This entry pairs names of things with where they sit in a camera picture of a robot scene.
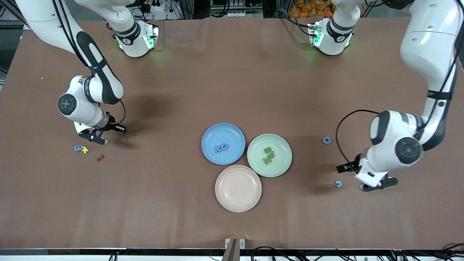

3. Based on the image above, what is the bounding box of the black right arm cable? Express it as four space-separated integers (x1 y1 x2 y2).
51 0 126 125

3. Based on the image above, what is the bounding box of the green plate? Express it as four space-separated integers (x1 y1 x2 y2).
247 133 293 178

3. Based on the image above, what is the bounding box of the aluminium frame profile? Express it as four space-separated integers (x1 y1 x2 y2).
0 0 35 29

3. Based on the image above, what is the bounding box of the white power strip with plugs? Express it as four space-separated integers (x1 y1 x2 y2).
143 0 165 13

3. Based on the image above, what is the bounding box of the brown table cover sheet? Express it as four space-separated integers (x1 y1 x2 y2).
0 18 464 250

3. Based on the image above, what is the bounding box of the black loose cable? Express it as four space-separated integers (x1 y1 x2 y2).
251 246 290 261

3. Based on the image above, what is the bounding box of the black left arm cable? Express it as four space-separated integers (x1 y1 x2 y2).
335 0 464 166

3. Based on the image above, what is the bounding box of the long white power strip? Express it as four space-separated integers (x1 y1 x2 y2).
228 10 264 18

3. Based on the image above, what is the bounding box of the blue plate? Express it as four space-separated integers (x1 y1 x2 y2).
201 123 246 166

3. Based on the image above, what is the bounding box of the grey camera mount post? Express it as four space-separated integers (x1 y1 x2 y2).
221 238 238 261

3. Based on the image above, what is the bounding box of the metal table edge rail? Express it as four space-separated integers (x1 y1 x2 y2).
0 248 464 256

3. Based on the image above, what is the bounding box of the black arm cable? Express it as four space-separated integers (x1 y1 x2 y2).
51 0 126 125
335 0 464 166

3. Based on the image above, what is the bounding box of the bag of orange items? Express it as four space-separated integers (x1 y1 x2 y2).
289 0 336 18

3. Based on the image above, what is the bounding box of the metal table edge bracket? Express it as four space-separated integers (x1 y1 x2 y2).
225 238 246 250

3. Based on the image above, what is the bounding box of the beige plate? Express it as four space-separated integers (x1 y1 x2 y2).
215 165 262 213

